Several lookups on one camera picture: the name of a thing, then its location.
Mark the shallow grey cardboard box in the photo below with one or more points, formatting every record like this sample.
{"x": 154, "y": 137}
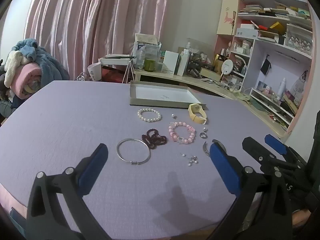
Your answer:
{"x": 162, "y": 95}

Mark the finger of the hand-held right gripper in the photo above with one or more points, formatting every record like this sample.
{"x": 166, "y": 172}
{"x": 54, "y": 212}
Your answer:
{"x": 275, "y": 143}
{"x": 255, "y": 150}

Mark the pink curtain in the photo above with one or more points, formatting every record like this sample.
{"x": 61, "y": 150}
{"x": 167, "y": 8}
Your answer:
{"x": 100, "y": 25}

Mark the cluster of pearl earrings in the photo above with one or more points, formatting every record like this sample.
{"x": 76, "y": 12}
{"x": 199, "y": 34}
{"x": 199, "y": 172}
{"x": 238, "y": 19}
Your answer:
{"x": 193, "y": 160}

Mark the purple felt table mat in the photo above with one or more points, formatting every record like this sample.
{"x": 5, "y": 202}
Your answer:
{"x": 75, "y": 120}

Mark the pink folded blanket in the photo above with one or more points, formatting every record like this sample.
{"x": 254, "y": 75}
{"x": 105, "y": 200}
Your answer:
{"x": 25, "y": 80}

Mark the green jar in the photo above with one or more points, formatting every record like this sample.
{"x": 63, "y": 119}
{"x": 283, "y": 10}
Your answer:
{"x": 150, "y": 65}

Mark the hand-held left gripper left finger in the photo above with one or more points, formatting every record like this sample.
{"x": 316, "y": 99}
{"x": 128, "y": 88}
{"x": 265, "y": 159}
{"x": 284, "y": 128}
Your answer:
{"x": 92, "y": 172}

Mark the cat print cabinet panel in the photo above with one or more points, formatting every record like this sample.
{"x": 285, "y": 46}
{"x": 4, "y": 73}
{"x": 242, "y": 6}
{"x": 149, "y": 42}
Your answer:
{"x": 226, "y": 17}

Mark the pink and white shelf unit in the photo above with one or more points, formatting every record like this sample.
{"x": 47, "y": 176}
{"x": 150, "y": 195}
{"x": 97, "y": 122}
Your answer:
{"x": 282, "y": 55}

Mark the white spray bottle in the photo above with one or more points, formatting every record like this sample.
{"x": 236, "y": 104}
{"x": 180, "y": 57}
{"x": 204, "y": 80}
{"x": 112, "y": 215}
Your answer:
{"x": 282, "y": 87}

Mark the thin silver bangle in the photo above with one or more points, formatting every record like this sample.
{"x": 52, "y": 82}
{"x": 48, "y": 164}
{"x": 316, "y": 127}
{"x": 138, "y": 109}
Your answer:
{"x": 135, "y": 163}

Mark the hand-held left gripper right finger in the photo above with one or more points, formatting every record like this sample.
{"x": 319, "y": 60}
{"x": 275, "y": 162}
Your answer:
{"x": 225, "y": 167}

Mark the cream folded blanket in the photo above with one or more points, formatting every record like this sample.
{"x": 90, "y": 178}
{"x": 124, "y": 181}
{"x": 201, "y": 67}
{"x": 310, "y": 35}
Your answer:
{"x": 13, "y": 62}

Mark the round white mirror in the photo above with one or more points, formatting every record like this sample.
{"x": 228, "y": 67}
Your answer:
{"x": 227, "y": 67}

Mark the stack of clear boxes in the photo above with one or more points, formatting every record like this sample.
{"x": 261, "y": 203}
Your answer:
{"x": 147, "y": 45}

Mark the white carton box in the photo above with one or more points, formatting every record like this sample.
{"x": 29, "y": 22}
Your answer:
{"x": 170, "y": 62}

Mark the white cup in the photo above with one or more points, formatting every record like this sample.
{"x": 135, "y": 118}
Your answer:
{"x": 94, "y": 73}

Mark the blue fleece blanket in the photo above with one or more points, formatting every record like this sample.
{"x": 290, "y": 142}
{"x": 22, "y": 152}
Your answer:
{"x": 47, "y": 62}

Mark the clear glass item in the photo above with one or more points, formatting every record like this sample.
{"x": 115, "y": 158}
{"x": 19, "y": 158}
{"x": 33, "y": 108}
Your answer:
{"x": 81, "y": 77}

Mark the white side stand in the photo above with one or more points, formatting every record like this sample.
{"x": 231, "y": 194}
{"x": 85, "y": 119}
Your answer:
{"x": 112, "y": 58}

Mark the black pouch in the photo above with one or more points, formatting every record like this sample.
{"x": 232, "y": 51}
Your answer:
{"x": 265, "y": 66}

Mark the silver cuff bangle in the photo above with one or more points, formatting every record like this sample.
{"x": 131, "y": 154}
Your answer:
{"x": 205, "y": 150}

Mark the white pump bottle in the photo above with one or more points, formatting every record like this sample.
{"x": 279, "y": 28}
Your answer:
{"x": 183, "y": 62}

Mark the yellow watch band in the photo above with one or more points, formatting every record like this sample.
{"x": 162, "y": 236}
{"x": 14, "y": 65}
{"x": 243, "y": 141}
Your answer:
{"x": 197, "y": 119}

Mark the white mini tripod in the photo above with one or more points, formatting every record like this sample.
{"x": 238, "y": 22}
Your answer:
{"x": 128, "y": 72}

